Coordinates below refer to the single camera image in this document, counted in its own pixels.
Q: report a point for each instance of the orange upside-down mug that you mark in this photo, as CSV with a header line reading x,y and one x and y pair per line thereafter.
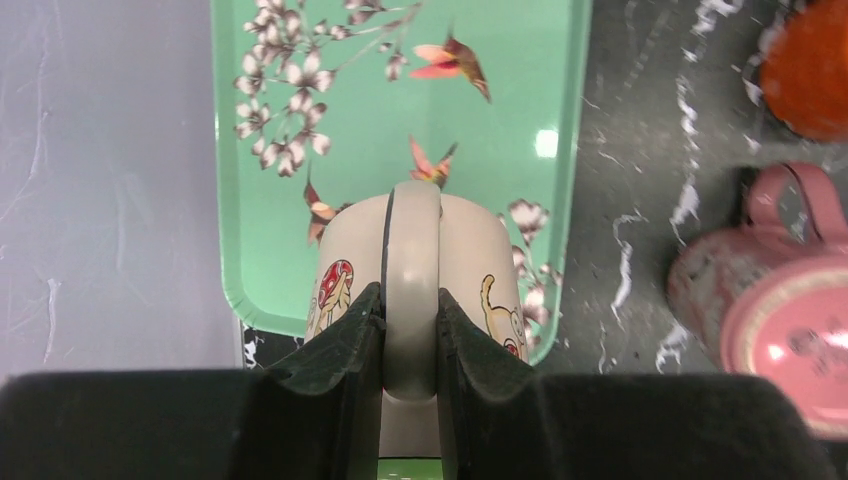
x,y
804,76

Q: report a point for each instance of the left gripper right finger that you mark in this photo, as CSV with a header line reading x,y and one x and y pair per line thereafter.
x,y
501,419

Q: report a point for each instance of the green floral serving tray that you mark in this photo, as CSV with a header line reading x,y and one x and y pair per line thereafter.
x,y
322,97

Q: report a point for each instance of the cream cartoon mug green interior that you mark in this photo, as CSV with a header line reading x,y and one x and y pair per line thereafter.
x,y
413,242

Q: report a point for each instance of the pink patterned mug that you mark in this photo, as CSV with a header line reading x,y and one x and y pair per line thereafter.
x,y
768,297

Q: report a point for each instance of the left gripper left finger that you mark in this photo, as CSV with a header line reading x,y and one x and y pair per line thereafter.
x,y
313,415

